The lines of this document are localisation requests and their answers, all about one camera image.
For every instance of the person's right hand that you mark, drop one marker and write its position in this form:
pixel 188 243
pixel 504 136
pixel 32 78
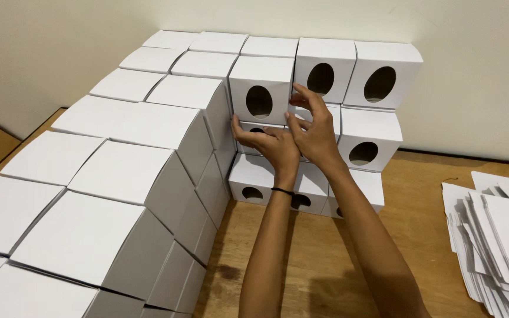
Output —
pixel 318 139

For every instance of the person's left hand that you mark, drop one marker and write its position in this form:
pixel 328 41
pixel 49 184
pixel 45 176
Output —
pixel 276 152

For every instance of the white box with oval hole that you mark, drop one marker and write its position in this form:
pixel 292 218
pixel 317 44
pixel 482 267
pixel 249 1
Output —
pixel 261 73

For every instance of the black wrist band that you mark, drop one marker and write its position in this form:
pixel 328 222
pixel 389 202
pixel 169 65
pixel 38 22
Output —
pixel 282 191

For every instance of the stack of white cardboard boxes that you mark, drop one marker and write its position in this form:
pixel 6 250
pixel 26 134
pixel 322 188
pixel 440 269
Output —
pixel 117 172

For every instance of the pile of flat cardboard sheets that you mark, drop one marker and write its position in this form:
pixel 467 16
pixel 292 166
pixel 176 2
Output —
pixel 497 238

